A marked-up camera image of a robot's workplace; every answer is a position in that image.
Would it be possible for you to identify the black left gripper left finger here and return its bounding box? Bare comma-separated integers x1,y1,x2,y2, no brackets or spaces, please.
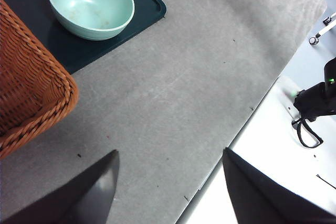
0,150,120,224

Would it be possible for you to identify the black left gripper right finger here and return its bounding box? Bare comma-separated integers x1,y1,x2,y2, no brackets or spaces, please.
223,147,336,224

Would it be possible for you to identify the teal ceramic bowl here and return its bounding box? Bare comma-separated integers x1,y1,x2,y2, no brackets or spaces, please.
46,0,135,41

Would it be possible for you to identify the thin black pin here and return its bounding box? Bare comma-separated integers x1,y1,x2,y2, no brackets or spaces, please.
316,174,336,190

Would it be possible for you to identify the brown wicker basket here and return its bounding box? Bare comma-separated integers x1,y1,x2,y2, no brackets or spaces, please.
0,0,79,159

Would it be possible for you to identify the white stand leg with caster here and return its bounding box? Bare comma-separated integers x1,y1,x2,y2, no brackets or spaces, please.
308,11,336,46

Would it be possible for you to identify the black rectangular tray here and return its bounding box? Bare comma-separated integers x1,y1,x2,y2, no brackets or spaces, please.
0,0,167,75

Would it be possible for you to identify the black cable loop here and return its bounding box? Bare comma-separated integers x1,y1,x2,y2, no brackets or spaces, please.
291,118,323,148

